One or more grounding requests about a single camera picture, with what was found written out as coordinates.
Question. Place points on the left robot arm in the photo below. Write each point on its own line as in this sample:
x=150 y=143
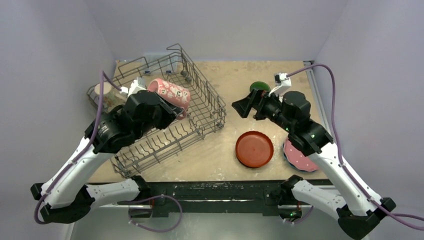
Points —
x=67 y=196

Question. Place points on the blue plate under pink plate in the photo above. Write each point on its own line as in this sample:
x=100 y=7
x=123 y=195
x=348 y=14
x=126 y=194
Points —
x=288 y=162

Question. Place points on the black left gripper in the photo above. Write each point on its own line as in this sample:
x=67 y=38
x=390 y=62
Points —
x=170 y=112

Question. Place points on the pink polka dot plate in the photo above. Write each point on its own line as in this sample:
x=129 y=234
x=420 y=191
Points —
x=296 y=159

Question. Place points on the beige mug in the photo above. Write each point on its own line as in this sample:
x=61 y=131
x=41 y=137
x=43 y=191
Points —
x=111 y=95

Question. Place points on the grey wire dish rack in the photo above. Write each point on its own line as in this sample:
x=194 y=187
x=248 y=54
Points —
x=206 y=114

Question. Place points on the clear plastic container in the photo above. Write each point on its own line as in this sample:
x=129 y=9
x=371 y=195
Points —
x=161 y=63

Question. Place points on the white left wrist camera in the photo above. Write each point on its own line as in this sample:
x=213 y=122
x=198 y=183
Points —
x=139 y=84

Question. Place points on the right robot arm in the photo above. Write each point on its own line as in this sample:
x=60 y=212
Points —
x=357 y=208

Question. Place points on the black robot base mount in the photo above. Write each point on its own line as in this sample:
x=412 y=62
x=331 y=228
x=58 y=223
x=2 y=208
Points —
x=265 y=197

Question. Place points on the pink patterned mug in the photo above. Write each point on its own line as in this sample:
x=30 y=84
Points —
x=172 y=93

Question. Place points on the green bowl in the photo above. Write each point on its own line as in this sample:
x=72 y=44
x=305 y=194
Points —
x=259 y=86

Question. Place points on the red-orange plate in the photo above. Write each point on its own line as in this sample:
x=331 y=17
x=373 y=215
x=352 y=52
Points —
x=254 y=149

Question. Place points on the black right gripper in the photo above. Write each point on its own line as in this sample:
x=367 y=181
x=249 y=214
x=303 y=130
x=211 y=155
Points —
x=258 y=105

